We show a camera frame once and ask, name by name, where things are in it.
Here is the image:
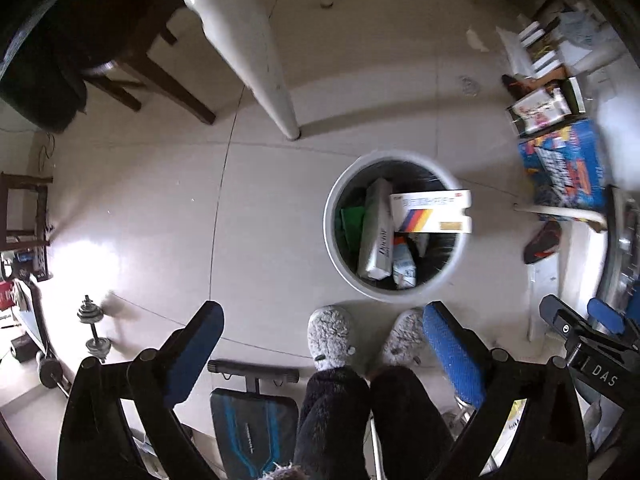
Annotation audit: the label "white box with striped flag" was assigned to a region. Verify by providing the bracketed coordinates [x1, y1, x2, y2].
[390, 190, 472, 234]

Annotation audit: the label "long white barcode box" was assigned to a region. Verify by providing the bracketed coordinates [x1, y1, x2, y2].
[357, 178, 394, 281]

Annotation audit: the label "dark fuzzy trouser legs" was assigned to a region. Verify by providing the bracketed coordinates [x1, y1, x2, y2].
[292, 365, 457, 480]

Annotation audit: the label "grey fuzzy right slipper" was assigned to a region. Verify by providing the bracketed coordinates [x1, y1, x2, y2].
[378, 308, 426, 367]

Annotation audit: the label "red black shoe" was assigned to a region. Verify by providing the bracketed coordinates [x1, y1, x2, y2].
[523, 220, 562, 264]

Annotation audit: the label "blue printed carton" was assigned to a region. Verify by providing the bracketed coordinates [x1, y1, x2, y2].
[518, 118, 605, 211]

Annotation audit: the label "white table leg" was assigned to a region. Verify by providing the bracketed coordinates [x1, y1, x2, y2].
[184, 0, 300, 141]

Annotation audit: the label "blue tissue pack wrapper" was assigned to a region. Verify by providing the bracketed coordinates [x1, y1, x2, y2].
[393, 236, 416, 289]

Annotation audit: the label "green white medicine box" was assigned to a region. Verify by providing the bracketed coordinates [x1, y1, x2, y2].
[340, 206, 364, 252]

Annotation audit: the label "dark wooden chair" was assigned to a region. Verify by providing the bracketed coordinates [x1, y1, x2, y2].
[1, 0, 216, 133]

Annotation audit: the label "black dumbbell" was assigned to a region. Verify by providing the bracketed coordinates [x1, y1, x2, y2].
[77, 295, 112, 363]

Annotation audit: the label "white round trash bin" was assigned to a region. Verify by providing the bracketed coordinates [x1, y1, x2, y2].
[323, 150, 472, 306]

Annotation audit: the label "black blue weight bench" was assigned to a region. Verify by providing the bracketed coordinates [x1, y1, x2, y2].
[207, 360, 299, 479]

